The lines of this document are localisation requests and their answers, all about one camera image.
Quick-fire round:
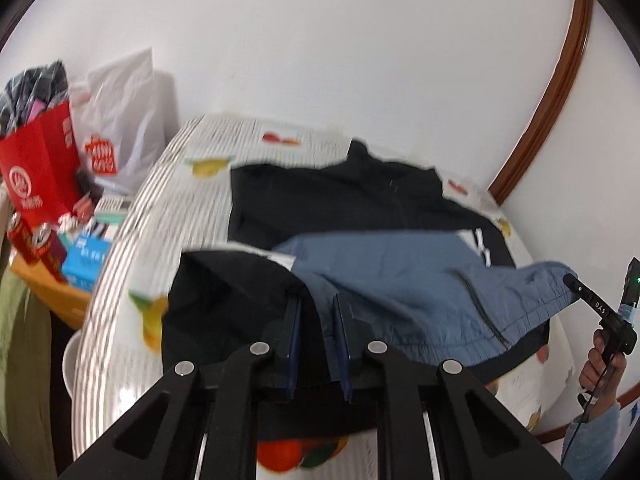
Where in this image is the wooden nightstand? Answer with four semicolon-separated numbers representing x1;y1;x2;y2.
9;250;102;332

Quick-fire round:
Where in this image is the black white blue jacket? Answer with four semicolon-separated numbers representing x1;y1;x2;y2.
161;140;581;401

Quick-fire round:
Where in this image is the black plaid cloth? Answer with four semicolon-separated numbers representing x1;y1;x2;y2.
0;60;69;139

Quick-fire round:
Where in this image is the small teal box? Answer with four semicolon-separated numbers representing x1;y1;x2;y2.
94;197;132;227

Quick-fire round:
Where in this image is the red drink can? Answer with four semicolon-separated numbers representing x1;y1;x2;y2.
6;212;42;267
32;222;69;284

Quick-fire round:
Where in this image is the light blue box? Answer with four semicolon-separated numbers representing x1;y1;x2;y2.
62;232;114;294

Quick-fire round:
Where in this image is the red paper bag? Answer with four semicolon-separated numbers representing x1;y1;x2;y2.
0;100;84;227

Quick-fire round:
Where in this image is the black cable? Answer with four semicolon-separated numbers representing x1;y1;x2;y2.
562;394;601;466

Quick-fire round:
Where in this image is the green blanket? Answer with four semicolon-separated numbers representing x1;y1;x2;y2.
0;255;57;480

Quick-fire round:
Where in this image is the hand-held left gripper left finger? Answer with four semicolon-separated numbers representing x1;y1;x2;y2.
57;295;303;480

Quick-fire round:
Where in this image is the person's right forearm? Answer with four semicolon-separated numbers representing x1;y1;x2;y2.
560;399;640;480

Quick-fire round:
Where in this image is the person's right hand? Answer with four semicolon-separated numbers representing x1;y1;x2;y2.
579;332;629;400

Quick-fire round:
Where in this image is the small pink box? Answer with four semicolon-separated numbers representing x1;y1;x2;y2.
74;195;97;222

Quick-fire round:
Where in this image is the brown wooden door frame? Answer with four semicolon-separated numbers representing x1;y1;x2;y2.
487;0;594;207

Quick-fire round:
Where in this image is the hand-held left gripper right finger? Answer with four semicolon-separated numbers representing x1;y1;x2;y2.
332;292;574;480

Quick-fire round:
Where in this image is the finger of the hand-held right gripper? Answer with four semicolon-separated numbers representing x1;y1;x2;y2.
563;272;609;322

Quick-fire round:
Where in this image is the fruit print tablecloth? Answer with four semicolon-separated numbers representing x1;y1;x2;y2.
70;112;583;480

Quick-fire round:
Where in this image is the white plastic bag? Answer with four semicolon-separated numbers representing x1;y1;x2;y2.
69;47;169;196

